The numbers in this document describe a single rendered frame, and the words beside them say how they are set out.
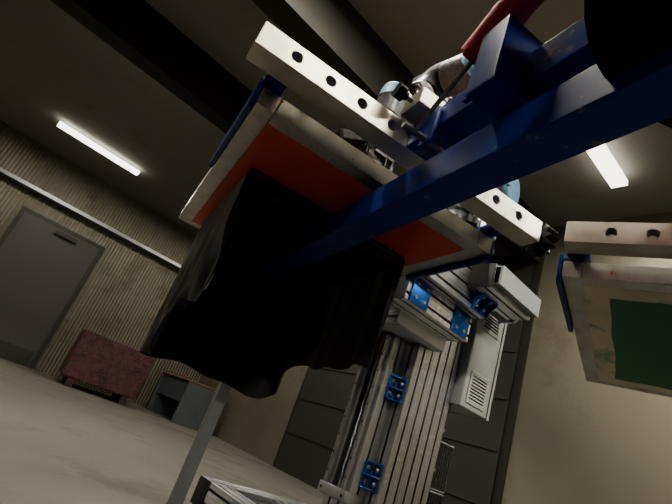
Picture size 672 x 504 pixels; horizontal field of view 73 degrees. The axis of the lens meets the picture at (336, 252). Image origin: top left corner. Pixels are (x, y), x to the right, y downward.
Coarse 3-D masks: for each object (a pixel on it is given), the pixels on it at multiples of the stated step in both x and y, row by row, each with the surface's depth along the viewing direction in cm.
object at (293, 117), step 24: (264, 96) 80; (264, 120) 83; (288, 120) 81; (312, 120) 84; (240, 144) 93; (312, 144) 85; (336, 144) 85; (216, 168) 107; (360, 168) 87; (384, 168) 90; (192, 216) 141; (432, 216) 94; (456, 216) 97; (456, 240) 99; (480, 240) 99; (432, 264) 114
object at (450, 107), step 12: (456, 96) 74; (444, 108) 76; (456, 108) 72; (468, 108) 69; (480, 108) 69; (444, 120) 74; (456, 120) 72; (468, 120) 72; (480, 120) 71; (492, 120) 70; (444, 132) 76; (456, 132) 75; (468, 132) 74; (408, 144) 82; (444, 144) 78; (420, 156) 84; (432, 156) 82
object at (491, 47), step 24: (504, 24) 60; (576, 24) 55; (480, 48) 63; (504, 48) 58; (528, 48) 60; (552, 48) 57; (576, 48) 52; (480, 72) 59; (504, 72) 57; (528, 72) 59; (552, 72) 56; (576, 72) 55; (480, 96) 59; (504, 96) 57; (528, 96) 58
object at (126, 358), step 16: (80, 336) 674; (96, 336) 652; (80, 352) 638; (96, 352) 649; (112, 352) 660; (128, 352) 671; (64, 368) 626; (80, 368) 635; (96, 368) 646; (112, 368) 656; (128, 368) 667; (144, 368) 679; (64, 384) 623; (96, 384) 642; (112, 384) 653; (128, 384) 664
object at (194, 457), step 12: (216, 396) 156; (216, 408) 155; (204, 420) 154; (216, 420) 155; (204, 432) 152; (192, 444) 153; (204, 444) 151; (192, 456) 149; (192, 468) 148; (180, 480) 146; (192, 480) 148; (180, 492) 145
